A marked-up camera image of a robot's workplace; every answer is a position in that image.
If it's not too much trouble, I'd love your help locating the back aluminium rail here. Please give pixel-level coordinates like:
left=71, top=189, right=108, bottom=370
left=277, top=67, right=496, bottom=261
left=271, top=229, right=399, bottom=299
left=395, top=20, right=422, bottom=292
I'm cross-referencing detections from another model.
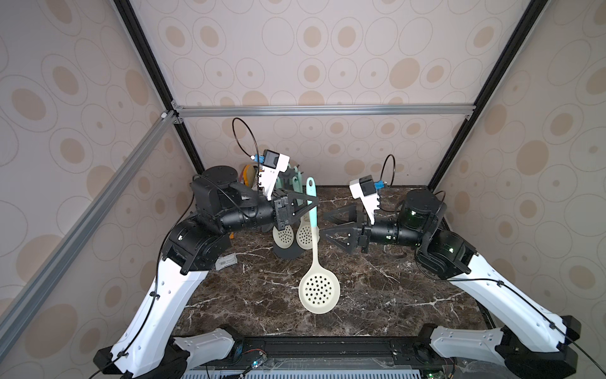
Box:
left=176, top=104, right=476, bottom=118

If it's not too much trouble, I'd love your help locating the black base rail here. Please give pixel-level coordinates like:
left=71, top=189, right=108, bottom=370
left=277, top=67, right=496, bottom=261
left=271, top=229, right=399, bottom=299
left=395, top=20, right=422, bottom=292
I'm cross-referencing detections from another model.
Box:
left=179, top=335, right=535, bottom=379

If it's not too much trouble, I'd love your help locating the cream skimmer pile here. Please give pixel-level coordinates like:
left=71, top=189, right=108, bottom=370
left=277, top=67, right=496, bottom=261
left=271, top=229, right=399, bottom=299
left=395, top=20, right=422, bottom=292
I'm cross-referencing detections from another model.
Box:
left=272, top=225, right=295, bottom=250
left=298, top=177, right=340, bottom=314

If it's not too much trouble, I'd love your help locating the left aluminium rail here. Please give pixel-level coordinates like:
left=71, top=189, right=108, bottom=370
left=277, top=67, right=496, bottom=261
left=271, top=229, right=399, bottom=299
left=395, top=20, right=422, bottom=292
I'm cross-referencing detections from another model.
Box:
left=1, top=111, right=177, bottom=359

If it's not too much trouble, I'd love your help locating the grey utensil rack stand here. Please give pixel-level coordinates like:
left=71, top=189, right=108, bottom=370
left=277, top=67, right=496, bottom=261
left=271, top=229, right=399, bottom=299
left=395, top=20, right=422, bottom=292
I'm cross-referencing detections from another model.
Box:
left=273, top=166, right=305, bottom=260

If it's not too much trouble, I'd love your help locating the aluminium rail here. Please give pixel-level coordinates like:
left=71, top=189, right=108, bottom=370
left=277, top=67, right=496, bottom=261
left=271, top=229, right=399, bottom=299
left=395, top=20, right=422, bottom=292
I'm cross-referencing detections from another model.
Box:
left=176, top=104, right=476, bottom=118
left=1, top=111, right=177, bottom=359

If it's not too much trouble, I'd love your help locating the left yellow toast slice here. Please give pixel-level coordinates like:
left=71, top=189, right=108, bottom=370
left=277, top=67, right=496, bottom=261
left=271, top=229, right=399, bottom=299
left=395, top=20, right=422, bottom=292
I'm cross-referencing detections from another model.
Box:
left=242, top=164, right=257, bottom=188

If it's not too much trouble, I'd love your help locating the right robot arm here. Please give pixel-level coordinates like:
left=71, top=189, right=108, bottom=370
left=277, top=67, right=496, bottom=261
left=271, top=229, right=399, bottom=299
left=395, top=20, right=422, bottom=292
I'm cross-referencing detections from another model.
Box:
left=320, top=189, right=582, bottom=378

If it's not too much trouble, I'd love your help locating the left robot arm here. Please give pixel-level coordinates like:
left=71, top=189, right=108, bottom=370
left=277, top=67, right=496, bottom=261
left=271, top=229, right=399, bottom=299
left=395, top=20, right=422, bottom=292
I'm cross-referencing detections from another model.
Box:
left=93, top=166, right=319, bottom=378

